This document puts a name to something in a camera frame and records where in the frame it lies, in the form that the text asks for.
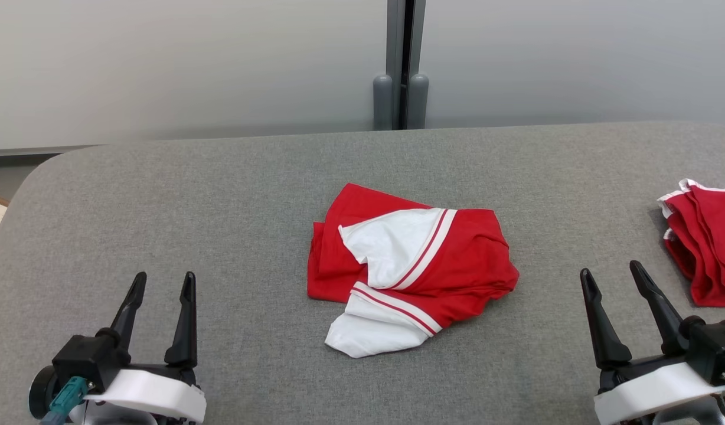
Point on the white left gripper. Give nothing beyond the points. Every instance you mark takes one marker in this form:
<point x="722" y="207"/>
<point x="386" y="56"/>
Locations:
<point x="147" y="394"/>

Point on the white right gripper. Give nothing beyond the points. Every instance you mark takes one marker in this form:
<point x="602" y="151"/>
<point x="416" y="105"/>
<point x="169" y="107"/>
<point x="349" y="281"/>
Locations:
<point x="657" y="392"/>

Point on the red garment with white trim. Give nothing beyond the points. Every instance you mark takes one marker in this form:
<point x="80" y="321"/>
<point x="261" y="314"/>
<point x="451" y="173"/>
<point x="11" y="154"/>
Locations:
<point x="708" y="248"/>

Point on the red shirt with white sleeves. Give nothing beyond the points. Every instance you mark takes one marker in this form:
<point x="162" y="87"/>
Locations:
<point x="457" y="265"/>

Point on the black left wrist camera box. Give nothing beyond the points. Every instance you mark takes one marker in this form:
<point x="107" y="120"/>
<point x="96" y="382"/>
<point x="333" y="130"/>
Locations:
<point x="91" y="357"/>

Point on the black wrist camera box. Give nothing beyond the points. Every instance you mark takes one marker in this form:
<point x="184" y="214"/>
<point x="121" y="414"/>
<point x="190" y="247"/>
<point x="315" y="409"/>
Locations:
<point x="91" y="357"/>
<point x="714" y="348"/>

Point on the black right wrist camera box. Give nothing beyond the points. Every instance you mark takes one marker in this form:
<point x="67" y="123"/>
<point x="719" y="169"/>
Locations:
<point x="714" y="348"/>

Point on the grey wall base rail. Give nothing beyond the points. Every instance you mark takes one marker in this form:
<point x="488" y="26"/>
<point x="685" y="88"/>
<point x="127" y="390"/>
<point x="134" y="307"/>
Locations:
<point x="32" y="151"/>

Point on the rounded grey post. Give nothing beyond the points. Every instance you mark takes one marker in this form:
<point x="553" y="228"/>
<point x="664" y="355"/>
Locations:
<point x="418" y="103"/>
<point x="383" y="103"/>

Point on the grey partition frame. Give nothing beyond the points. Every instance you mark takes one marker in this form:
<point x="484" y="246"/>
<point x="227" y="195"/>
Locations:
<point x="405" y="35"/>

